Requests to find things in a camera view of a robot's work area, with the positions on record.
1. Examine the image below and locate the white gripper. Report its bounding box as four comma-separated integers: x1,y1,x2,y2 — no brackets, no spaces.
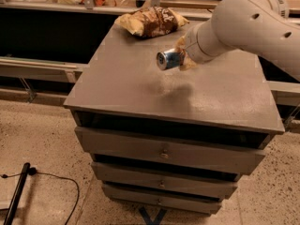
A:
174,26,212,71

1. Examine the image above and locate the grey drawer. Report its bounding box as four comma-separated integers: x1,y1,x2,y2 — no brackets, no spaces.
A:
102,184,221,215
92,162,237,200
75,127,265,174

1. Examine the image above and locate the grey drawer cabinet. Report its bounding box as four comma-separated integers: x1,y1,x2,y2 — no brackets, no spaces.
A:
65,26,284,203

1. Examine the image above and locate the black pole on floor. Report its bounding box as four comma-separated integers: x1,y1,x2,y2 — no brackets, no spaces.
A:
4,162,30,225

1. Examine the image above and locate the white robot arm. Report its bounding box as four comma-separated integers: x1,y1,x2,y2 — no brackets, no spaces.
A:
176,0,300,81

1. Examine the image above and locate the blue silver redbull can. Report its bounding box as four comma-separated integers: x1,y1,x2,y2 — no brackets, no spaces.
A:
156,49,185,70

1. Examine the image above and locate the brown yellow chip bag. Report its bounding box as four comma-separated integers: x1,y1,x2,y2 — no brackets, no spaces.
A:
114,7,188,38

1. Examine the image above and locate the metal shelf rail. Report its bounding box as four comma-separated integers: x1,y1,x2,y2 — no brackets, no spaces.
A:
0,56,87,103

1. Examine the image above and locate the top grey drawer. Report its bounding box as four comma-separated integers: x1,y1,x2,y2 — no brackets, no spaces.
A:
75,127,265,174

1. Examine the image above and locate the middle grey drawer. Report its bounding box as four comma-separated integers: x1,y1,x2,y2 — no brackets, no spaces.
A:
92,162,237,200

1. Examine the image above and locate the bottom grey drawer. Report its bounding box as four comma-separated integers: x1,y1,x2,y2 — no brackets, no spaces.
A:
102,184,221,215

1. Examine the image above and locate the black floor cable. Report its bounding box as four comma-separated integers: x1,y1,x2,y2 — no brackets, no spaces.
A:
0,171,81,225

